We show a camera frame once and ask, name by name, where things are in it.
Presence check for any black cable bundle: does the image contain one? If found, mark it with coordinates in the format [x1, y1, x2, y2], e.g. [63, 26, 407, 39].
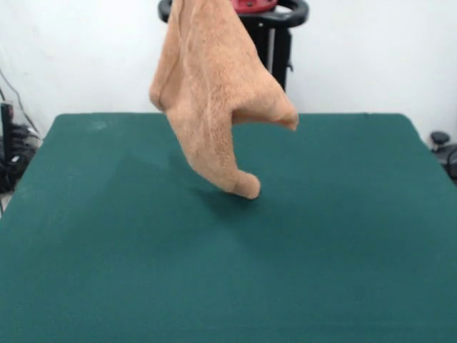
[0, 123, 43, 194]

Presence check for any tan terry towel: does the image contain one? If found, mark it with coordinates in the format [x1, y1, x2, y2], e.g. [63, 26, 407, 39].
[149, 0, 299, 200]

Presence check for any black box with red mark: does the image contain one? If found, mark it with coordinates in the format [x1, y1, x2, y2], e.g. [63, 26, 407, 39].
[0, 102, 15, 169]

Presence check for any thin grey wall cable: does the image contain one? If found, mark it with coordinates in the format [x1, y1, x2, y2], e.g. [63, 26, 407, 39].
[0, 67, 40, 135]

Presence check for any dark green table cloth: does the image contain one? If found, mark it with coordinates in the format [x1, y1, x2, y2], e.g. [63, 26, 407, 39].
[0, 113, 457, 343]

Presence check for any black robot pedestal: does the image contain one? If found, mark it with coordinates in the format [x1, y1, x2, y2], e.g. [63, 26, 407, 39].
[159, 0, 310, 96]

